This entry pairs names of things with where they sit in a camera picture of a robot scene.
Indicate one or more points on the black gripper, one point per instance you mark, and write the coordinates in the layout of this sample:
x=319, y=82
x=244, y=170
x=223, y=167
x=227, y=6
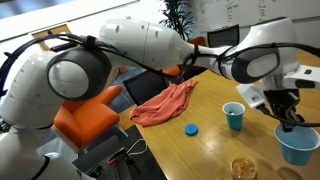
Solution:
x=280, y=98

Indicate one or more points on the blue plastic cup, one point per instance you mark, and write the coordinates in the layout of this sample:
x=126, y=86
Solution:
x=296, y=146

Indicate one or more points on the dark robot base platform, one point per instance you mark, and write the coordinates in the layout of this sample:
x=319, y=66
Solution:
x=100, y=156

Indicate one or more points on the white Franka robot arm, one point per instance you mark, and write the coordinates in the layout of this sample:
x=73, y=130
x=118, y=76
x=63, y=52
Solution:
x=140, y=40

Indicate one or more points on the blue cup with contents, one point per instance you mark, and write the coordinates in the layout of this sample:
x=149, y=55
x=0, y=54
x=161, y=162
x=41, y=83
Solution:
x=234, y=118

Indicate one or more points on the glass jar with brown contents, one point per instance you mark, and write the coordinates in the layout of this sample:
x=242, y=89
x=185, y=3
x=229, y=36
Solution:
x=244, y=169

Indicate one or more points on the blue round lid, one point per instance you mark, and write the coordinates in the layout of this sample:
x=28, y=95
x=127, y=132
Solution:
x=191, y=130

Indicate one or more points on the orange sofa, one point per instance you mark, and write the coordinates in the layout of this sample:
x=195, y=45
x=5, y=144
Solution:
x=173, y=70

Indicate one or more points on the salmon pink cloth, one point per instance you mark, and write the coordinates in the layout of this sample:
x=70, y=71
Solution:
x=163, y=106

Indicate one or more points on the black mesh office chair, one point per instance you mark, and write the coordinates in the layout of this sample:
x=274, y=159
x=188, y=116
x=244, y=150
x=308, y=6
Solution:
x=146, y=86

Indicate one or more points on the green potted plant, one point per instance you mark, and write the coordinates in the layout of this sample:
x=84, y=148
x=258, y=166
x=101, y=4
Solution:
x=178, y=16

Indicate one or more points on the large orange armchair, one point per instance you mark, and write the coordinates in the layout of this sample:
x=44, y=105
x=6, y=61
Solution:
x=90, y=116

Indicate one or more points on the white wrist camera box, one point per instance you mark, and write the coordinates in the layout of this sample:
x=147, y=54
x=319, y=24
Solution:
x=251, y=96

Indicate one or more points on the white wall whiteboard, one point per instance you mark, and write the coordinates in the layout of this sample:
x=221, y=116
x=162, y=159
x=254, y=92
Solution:
x=260, y=11

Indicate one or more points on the wooden door frame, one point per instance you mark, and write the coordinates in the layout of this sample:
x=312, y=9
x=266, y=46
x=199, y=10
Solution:
x=50, y=30

